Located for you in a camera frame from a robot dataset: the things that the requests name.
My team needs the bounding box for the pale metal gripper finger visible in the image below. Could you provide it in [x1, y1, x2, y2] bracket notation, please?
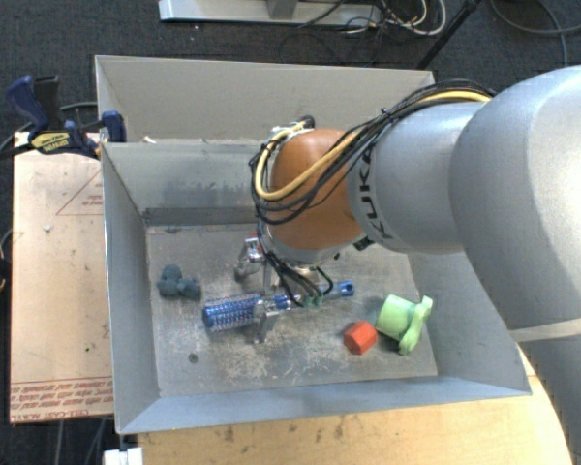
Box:
[232, 236, 264, 281]
[251, 299, 278, 346]

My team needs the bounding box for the red-orange block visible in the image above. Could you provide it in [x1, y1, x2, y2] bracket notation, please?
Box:
[343, 320, 380, 357]

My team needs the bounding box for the light green plastic cup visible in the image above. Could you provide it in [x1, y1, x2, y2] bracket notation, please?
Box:
[374, 294, 435, 357]

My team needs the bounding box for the dark grey toy animal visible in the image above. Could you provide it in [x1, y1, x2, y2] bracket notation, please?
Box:
[156, 263, 202, 301]

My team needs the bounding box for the grey metal bin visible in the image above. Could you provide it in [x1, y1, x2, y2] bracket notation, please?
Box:
[94, 54, 534, 436]

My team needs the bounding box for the brown cardboard board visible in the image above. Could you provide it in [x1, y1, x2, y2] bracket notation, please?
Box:
[9, 131, 115, 425]

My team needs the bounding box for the blue bristle brush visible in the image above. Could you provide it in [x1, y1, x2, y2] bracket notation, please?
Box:
[201, 280, 355, 335]

